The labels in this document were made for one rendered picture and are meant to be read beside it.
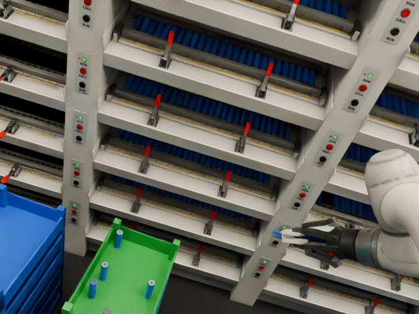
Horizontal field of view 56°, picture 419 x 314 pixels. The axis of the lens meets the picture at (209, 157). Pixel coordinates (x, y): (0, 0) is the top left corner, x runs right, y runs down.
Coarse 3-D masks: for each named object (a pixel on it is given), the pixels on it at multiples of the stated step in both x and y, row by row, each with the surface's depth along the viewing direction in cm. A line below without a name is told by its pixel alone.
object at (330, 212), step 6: (312, 210) 128; (318, 210) 128; (324, 210) 128; (330, 210) 128; (330, 216) 129; (336, 216) 128; (342, 216) 128; (348, 216) 128; (354, 216) 129; (360, 222) 128; (366, 222) 128; (372, 222) 129; (378, 228) 128
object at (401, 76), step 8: (416, 40) 97; (408, 48) 89; (416, 48) 95; (408, 56) 94; (416, 56) 95; (400, 64) 93; (408, 64) 94; (416, 64) 94; (400, 72) 93; (408, 72) 92; (416, 72) 92; (392, 80) 95; (400, 80) 94; (408, 80) 94; (416, 80) 93; (416, 88) 95
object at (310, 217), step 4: (324, 204) 132; (328, 204) 132; (332, 208) 132; (308, 216) 122; (312, 216) 128; (320, 216) 129; (304, 220) 124; (308, 220) 127; (312, 220) 128; (316, 220) 128; (340, 224) 129; (344, 224) 129; (312, 228) 126; (316, 228) 126; (320, 228) 127; (324, 228) 127; (328, 228) 127; (332, 228) 127
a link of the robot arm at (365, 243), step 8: (360, 232) 92; (368, 232) 90; (376, 232) 89; (360, 240) 90; (368, 240) 89; (376, 240) 88; (360, 248) 90; (368, 248) 88; (360, 256) 90; (368, 256) 88; (376, 256) 87; (368, 264) 90; (376, 264) 88
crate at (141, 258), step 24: (144, 240) 114; (96, 264) 106; (120, 264) 109; (144, 264) 111; (168, 264) 113; (120, 288) 104; (144, 288) 105; (72, 312) 91; (96, 312) 97; (120, 312) 99; (144, 312) 100
